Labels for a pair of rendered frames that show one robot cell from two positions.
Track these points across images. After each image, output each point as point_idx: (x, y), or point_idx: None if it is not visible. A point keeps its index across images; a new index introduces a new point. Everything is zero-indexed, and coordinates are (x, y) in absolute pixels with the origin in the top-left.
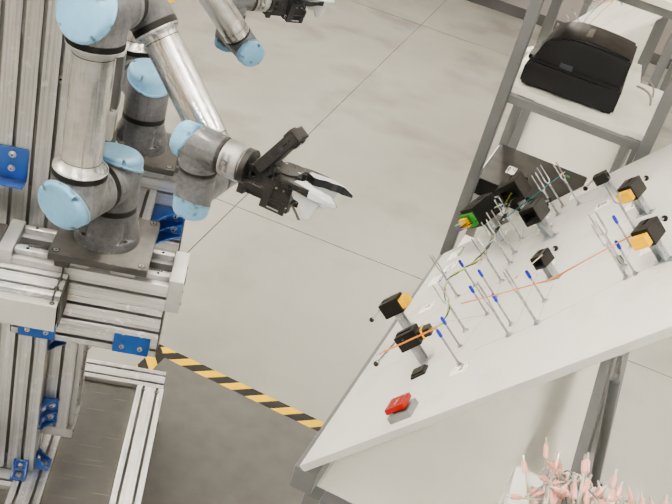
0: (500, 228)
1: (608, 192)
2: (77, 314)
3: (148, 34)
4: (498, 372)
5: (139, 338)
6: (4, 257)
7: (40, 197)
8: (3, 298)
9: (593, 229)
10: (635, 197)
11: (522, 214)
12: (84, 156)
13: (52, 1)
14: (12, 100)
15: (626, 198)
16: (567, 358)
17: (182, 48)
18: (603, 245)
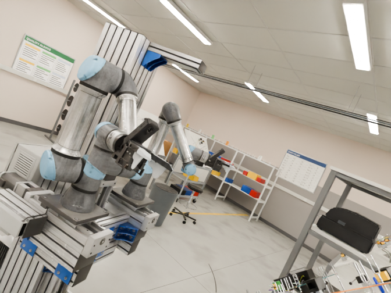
0: (292, 290)
1: (369, 263)
2: (43, 241)
3: (119, 96)
4: None
5: (67, 270)
6: (27, 197)
7: (41, 158)
8: (3, 209)
9: (357, 267)
10: (390, 278)
11: (307, 282)
12: (66, 140)
13: (103, 99)
14: None
15: (383, 277)
16: None
17: (132, 107)
18: (366, 284)
